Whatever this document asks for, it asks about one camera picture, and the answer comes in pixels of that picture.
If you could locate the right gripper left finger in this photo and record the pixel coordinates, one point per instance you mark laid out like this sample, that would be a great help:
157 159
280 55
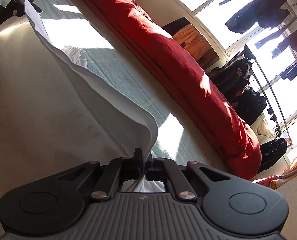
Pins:
110 178

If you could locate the white printed t-shirt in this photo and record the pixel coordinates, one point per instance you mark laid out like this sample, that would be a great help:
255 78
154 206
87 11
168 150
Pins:
54 112

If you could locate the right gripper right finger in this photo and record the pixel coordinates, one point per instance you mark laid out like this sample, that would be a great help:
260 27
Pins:
173 178

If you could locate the metal clothes rack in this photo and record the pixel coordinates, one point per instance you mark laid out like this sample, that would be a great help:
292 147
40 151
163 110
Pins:
274 106

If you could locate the black hanging jacket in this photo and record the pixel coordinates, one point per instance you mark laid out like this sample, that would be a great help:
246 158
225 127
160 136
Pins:
271 152

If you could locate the orange curtain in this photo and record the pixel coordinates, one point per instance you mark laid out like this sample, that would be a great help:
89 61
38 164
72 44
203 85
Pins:
276 181

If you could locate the green plaid bed blanket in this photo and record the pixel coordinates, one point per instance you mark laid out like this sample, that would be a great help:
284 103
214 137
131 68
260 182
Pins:
71 23

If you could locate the cream hanging garment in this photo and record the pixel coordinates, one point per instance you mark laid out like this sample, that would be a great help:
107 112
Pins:
260 127

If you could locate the dark hanging jacket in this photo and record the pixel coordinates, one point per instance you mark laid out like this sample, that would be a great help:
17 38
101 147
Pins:
234 83

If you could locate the orange hanging garment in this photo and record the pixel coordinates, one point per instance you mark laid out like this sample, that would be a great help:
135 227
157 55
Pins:
192 41

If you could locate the dark clothes on window line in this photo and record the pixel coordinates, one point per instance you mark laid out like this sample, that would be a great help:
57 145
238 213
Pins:
231 19

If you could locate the red duvet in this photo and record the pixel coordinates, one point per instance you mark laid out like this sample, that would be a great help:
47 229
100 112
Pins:
181 76

